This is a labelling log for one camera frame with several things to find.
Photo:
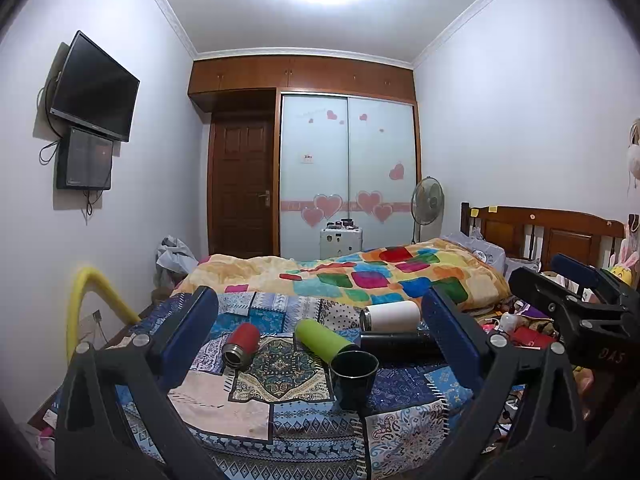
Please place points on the short dark enamel cup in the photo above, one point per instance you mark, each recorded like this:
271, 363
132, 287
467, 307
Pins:
352, 385

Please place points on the colourful patterned quilt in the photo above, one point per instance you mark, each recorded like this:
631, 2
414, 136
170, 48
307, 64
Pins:
360, 272

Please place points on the standing electric fan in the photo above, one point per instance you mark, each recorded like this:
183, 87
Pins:
427, 199

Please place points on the white case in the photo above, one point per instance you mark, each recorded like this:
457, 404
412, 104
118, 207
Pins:
341, 242

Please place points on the green cup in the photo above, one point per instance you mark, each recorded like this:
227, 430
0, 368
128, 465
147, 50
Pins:
322, 339

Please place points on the grey pillow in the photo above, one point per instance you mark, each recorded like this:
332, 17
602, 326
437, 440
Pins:
480, 251

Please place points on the brown wooden door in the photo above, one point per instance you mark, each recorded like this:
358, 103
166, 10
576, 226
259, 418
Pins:
243, 190

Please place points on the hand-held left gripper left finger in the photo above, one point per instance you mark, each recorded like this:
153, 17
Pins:
192, 327

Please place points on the small white bottle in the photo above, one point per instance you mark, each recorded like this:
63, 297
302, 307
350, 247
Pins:
509, 321

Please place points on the yellow plush toy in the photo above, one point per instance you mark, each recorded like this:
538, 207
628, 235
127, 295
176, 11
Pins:
621, 274

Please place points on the yellow foam tube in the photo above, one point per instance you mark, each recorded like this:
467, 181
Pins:
75, 310

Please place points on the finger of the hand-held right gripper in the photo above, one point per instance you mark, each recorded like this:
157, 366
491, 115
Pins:
575, 267
535, 290

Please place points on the wooden bed headboard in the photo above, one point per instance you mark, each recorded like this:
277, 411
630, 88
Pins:
545, 227

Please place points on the wall-mounted black television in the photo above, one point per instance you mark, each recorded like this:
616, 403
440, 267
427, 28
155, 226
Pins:
95, 87

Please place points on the tall black cup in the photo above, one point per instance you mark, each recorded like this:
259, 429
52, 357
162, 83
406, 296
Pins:
400, 344

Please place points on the red steel cup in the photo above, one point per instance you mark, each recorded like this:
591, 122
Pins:
242, 342

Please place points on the red packet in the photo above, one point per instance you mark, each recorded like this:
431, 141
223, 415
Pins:
531, 338

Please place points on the sliding wardrobe with heart stickers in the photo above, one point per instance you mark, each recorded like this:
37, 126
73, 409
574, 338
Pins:
345, 160

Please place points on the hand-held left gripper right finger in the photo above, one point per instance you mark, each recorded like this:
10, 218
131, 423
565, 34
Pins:
445, 330

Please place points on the wooden overhead cabinet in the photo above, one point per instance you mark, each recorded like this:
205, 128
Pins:
300, 75

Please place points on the grey cloth pile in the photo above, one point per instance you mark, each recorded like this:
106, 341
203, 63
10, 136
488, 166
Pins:
172, 257

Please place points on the patchwork blue blanket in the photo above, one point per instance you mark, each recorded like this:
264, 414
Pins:
280, 420

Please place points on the white steel cup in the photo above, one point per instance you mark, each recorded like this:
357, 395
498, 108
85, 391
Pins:
395, 316

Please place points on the small black monitor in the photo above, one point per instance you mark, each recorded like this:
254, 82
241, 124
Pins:
85, 160

